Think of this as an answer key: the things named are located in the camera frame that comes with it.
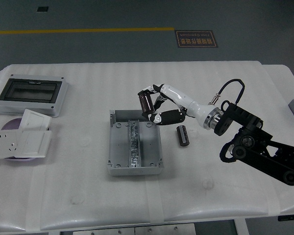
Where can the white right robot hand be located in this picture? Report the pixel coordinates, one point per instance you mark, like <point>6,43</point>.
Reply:
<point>183,98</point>

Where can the dark cylindrical battery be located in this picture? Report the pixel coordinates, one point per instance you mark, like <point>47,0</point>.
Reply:
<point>182,135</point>
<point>145,102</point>

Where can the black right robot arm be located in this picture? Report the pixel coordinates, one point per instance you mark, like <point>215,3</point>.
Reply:
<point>237,115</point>

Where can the open grey junction box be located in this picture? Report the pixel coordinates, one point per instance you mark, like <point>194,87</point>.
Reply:
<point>117,147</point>

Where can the grey distribution box dark window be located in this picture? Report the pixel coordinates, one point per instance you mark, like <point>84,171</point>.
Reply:
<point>27,91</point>

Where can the white foam table mat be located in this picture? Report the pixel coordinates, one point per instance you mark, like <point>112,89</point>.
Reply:
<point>186,73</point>

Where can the brown floor sign sticker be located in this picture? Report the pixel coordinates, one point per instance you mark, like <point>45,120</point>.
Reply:
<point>196,39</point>

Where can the white tape strip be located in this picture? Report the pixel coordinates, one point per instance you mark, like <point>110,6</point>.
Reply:
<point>35,195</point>
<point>154,200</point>

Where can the white table leg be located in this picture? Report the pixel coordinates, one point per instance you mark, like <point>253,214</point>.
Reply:
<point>242,227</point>

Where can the black table control panel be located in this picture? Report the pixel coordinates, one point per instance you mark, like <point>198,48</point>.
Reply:
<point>291,218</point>

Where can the black floor hatch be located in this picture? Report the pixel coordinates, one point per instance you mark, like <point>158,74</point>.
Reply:
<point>42,9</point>

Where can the purple round plate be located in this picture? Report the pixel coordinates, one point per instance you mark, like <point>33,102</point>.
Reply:
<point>11,123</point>

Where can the silver metal mounting rail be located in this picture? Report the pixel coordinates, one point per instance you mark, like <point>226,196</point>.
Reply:
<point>134,147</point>

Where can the grey metal bracket plate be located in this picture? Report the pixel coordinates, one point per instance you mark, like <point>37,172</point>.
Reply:
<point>164,230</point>
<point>103,231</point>

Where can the white wall switch plate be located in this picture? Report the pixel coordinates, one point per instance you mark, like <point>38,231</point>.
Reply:
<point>35,118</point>
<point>33,144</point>

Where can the white wall socket plate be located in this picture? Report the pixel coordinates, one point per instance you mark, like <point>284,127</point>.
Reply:
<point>2,144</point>

